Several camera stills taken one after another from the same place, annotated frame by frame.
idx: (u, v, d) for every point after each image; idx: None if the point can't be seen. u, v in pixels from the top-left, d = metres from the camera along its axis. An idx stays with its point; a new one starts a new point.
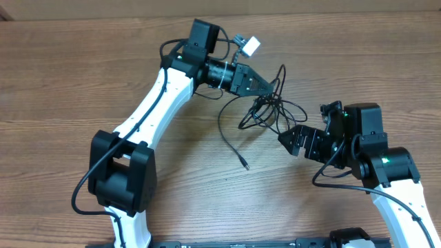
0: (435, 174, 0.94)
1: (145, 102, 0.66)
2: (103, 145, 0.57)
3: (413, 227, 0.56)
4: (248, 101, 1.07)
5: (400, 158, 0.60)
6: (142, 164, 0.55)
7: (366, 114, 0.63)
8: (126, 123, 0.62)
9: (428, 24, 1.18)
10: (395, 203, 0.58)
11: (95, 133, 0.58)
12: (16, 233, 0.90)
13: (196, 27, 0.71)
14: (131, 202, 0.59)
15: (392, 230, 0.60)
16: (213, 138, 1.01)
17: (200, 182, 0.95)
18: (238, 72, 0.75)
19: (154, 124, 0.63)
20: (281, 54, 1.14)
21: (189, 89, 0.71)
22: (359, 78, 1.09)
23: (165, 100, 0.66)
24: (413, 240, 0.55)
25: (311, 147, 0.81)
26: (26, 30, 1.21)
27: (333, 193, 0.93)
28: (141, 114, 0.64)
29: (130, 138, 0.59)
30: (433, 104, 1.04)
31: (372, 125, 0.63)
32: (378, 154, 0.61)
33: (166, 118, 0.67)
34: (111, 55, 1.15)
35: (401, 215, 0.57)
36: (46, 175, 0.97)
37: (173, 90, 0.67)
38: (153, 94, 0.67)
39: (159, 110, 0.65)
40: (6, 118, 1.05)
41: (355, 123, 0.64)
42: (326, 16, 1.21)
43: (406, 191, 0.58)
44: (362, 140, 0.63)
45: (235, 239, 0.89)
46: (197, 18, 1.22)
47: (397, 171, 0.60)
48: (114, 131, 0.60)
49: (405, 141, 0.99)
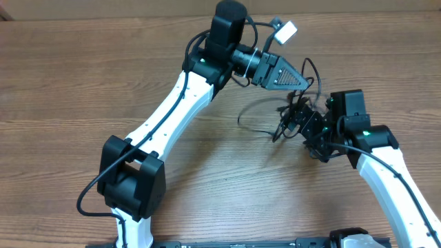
0: (434, 174, 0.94)
1: (162, 109, 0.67)
2: (116, 151, 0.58)
3: (395, 184, 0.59)
4: (253, 102, 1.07)
5: (380, 132, 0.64)
6: (151, 176, 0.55)
7: (350, 98, 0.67)
8: (140, 129, 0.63)
9: (427, 24, 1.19)
10: (377, 164, 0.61)
11: (109, 138, 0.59)
12: (16, 233, 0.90)
13: (216, 21, 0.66)
14: (138, 208, 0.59)
15: (377, 192, 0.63)
16: (213, 138, 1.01)
17: (201, 182, 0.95)
18: (264, 63, 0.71)
19: (167, 133, 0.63)
20: (281, 53, 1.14)
21: (208, 95, 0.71)
22: (359, 77, 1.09)
23: (182, 107, 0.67)
24: (397, 197, 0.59)
25: (306, 126, 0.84)
26: (26, 30, 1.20)
27: (334, 193, 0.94)
28: (156, 121, 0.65)
29: (142, 147, 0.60)
30: (433, 104, 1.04)
31: (355, 107, 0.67)
32: (360, 129, 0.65)
33: (181, 127, 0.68)
34: (111, 54, 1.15)
35: (383, 174, 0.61)
36: (46, 176, 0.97)
37: (191, 97, 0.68)
38: (171, 100, 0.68)
39: (174, 118, 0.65)
40: (6, 118, 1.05)
41: (341, 107, 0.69)
42: (326, 16, 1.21)
43: (386, 155, 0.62)
44: (347, 120, 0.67)
45: (235, 239, 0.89)
46: (197, 18, 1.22)
47: (379, 140, 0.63)
48: (126, 137, 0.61)
49: (405, 141, 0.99)
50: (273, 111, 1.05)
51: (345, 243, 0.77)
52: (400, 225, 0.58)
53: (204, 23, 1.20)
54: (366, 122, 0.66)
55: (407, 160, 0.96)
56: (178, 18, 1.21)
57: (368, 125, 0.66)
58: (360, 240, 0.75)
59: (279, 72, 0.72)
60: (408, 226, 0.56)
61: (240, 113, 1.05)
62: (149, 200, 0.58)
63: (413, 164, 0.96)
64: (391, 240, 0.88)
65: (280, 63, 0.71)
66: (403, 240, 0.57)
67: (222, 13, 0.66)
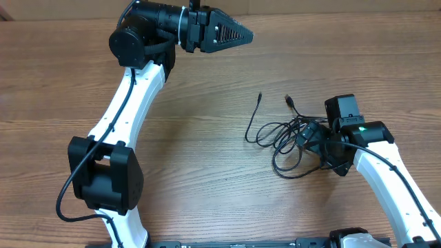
0: (435, 174, 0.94)
1: (117, 100, 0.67)
2: (79, 151, 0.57)
3: (392, 177, 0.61)
4: (240, 99, 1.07)
5: (375, 129, 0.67)
6: (122, 165, 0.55)
7: (342, 100, 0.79)
8: (100, 124, 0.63)
9: (427, 24, 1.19)
10: (373, 158, 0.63)
11: (69, 141, 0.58)
12: (16, 233, 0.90)
13: (118, 55, 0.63)
14: (120, 200, 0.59)
15: (376, 187, 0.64)
16: (212, 138, 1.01)
17: (200, 182, 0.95)
18: (193, 22, 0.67)
19: (129, 120, 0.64)
20: (281, 53, 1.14)
21: (160, 74, 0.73)
22: (359, 78, 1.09)
23: (136, 93, 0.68)
24: (393, 189, 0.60)
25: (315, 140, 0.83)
26: (27, 30, 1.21)
27: (333, 193, 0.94)
28: (114, 113, 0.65)
29: (106, 140, 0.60)
30: (433, 104, 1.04)
31: (348, 110, 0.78)
32: (355, 127, 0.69)
33: (141, 114, 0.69)
34: (112, 55, 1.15)
35: (380, 167, 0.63)
36: (46, 175, 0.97)
37: (143, 81, 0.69)
38: (122, 89, 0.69)
39: (131, 105, 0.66)
40: (6, 118, 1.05)
41: (335, 110, 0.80)
42: (326, 16, 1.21)
43: (382, 149, 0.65)
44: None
45: (235, 239, 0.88)
46: None
47: (374, 136, 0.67)
48: (88, 135, 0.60)
49: (405, 141, 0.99)
50: (251, 103, 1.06)
51: (344, 242, 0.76)
52: (397, 216, 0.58)
53: None
54: (360, 120, 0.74)
55: (408, 160, 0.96)
56: None
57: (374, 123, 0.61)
58: (360, 238, 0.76)
59: (216, 30, 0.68)
60: (405, 216, 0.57)
61: (239, 112, 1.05)
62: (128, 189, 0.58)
63: (414, 164, 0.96)
64: (391, 240, 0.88)
65: (212, 20, 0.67)
66: (401, 231, 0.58)
67: (125, 62, 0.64)
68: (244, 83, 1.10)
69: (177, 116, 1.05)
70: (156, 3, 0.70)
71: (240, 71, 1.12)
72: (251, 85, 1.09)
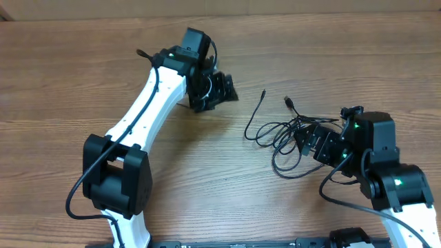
0: (434, 174, 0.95)
1: (138, 102, 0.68)
2: (96, 149, 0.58)
3: None
4: (241, 100, 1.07)
5: (413, 187, 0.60)
6: (136, 167, 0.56)
7: (378, 127, 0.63)
8: (119, 125, 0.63)
9: (427, 24, 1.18)
10: (406, 230, 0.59)
11: (87, 138, 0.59)
12: (16, 233, 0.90)
13: (189, 32, 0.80)
14: (127, 203, 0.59)
15: None
16: (213, 138, 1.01)
17: (200, 182, 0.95)
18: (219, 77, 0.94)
19: (147, 125, 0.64)
20: (281, 54, 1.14)
21: (181, 87, 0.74)
22: (359, 78, 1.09)
23: (156, 99, 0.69)
24: None
25: (322, 151, 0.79)
26: (26, 30, 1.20)
27: (334, 192, 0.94)
28: (132, 115, 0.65)
29: (122, 141, 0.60)
30: (433, 104, 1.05)
31: (384, 140, 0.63)
32: (389, 173, 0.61)
33: (160, 119, 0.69)
34: (111, 54, 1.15)
35: (411, 242, 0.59)
36: (46, 175, 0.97)
37: (165, 89, 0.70)
38: (145, 93, 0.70)
39: (151, 109, 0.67)
40: (6, 118, 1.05)
41: (367, 136, 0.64)
42: (326, 16, 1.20)
43: (417, 218, 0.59)
44: (373, 156, 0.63)
45: (234, 239, 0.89)
46: (197, 18, 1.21)
47: (409, 193, 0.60)
48: (106, 134, 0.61)
49: (405, 141, 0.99)
50: (252, 103, 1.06)
51: None
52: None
53: (204, 23, 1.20)
54: (393, 156, 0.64)
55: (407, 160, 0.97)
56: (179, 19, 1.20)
57: (397, 161, 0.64)
58: None
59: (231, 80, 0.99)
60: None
61: (239, 112, 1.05)
62: (137, 193, 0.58)
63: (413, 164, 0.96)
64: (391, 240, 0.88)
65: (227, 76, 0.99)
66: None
67: (191, 29, 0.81)
68: (245, 83, 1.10)
69: (177, 116, 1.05)
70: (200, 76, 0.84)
71: (240, 71, 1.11)
72: (251, 85, 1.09)
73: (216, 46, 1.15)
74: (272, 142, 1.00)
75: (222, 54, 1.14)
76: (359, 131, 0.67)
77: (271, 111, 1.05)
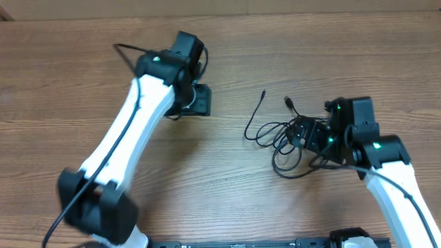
0: (434, 174, 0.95)
1: (117, 125, 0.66)
2: (70, 188, 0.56)
3: (408, 208, 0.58)
4: (240, 100, 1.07)
5: (391, 149, 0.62)
6: (112, 207, 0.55)
7: (357, 105, 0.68)
8: (95, 156, 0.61)
9: (428, 23, 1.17)
10: (388, 183, 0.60)
11: (60, 176, 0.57)
12: (16, 233, 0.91)
13: (181, 34, 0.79)
14: (109, 235, 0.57)
15: (386, 211, 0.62)
16: (213, 138, 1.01)
17: (200, 182, 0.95)
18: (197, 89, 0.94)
19: (126, 152, 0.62)
20: (281, 54, 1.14)
21: (169, 97, 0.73)
22: (359, 78, 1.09)
23: (137, 118, 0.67)
24: (406, 218, 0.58)
25: (311, 140, 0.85)
26: (25, 30, 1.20)
27: (334, 192, 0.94)
28: (111, 142, 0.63)
29: (98, 176, 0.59)
30: (433, 104, 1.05)
31: (363, 116, 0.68)
32: (370, 142, 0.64)
33: (142, 138, 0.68)
34: (111, 54, 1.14)
35: (393, 194, 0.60)
36: (46, 176, 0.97)
37: (146, 107, 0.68)
38: (125, 114, 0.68)
39: (131, 132, 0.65)
40: (6, 118, 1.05)
41: (349, 114, 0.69)
42: (326, 16, 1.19)
43: (397, 175, 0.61)
44: (355, 129, 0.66)
45: (234, 239, 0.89)
46: (197, 18, 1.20)
47: (388, 156, 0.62)
48: (80, 169, 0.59)
49: (405, 141, 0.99)
50: (252, 103, 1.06)
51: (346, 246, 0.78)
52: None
53: (204, 23, 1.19)
54: (375, 129, 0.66)
55: None
56: (178, 18, 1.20)
57: (378, 133, 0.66)
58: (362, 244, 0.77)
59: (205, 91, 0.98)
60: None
61: (240, 112, 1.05)
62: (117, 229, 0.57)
63: (413, 164, 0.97)
64: (391, 240, 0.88)
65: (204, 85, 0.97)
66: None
67: (185, 34, 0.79)
68: (245, 83, 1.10)
69: None
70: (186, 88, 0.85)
71: (240, 70, 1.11)
72: (251, 85, 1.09)
73: (216, 46, 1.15)
74: (272, 142, 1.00)
75: (222, 54, 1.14)
76: (342, 112, 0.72)
77: (271, 111, 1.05)
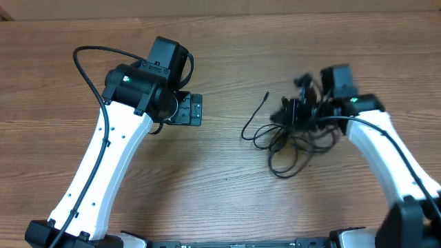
0: (433, 174, 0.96)
1: (87, 163, 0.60)
2: (38, 242, 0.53)
3: (384, 143, 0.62)
4: (240, 100, 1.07)
5: (366, 100, 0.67)
6: None
7: (339, 71, 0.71)
8: (65, 203, 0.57)
9: (428, 24, 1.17)
10: (366, 126, 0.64)
11: (28, 228, 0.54)
12: (16, 233, 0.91)
13: (157, 43, 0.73)
14: None
15: (367, 152, 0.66)
16: (213, 138, 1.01)
17: (200, 182, 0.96)
18: (186, 107, 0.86)
19: (96, 201, 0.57)
20: (281, 54, 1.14)
21: (145, 124, 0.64)
22: (359, 78, 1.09)
23: (107, 156, 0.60)
24: (386, 153, 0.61)
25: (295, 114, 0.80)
26: (25, 30, 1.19)
27: (333, 191, 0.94)
28: (79, 188, 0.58)
29: (67, 229, 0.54)
30: (433, 104, 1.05)
31: (343, 80, 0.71)
32: (349, 98, 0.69)
33: (120, 172, 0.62)
34: (111, 54, 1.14)
35: (371, 134, 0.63)
36: (46, 176, 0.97)
37: (118, 139, 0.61)
38: (96, 148, 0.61)
39: (103, 170, 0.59)
40: (6, 118, 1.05)
41: (330, 80, 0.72)
42: (326, 16, 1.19)
43: (373, 118, 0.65)
44: (336, 93, 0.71)
45: (235, 239, 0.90)
46: (197, 18, 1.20)
47: (366, 107, 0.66)
48: (49, 220, 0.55)
49: (404, 142, 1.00)
50: (252, 103, 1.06)
51: (342, 237, 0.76)
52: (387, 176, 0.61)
53: (204, 23, 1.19)
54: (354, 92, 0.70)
55: None
56: (179, 19, 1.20)
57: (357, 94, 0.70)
58: (357, 230, 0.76)
59: (198, 107, 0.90)
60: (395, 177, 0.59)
61: (239, 112, 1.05)
62: None
63: None
64: None
65: (196, 100, 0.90)
66: (389, 189, 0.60)
67: (162, 40, 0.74)
68: (245, 83, 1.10)
69: None
70: (174, 105, 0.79)
71: (240, 70, 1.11)
72: (251, 85, 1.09)
73: (217, 46, 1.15)
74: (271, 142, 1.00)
75: (222, 54, 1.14)
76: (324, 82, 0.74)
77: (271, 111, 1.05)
